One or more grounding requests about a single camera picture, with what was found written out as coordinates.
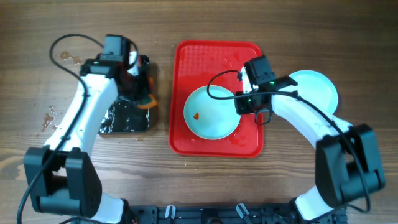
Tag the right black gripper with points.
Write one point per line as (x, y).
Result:
(242, 109)

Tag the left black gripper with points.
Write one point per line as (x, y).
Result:
(144, 74)

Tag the orange green scrub sponge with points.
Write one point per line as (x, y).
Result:
(146, 99)

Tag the light blue plate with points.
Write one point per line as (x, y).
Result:
(317, 89)
(209, 113)

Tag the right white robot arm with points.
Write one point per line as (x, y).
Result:
(347, 160)

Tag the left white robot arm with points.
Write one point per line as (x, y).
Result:
(60, 175)

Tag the black plastic basin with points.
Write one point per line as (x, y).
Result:
(126, 117)

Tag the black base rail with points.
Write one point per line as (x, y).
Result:
(271, 213)

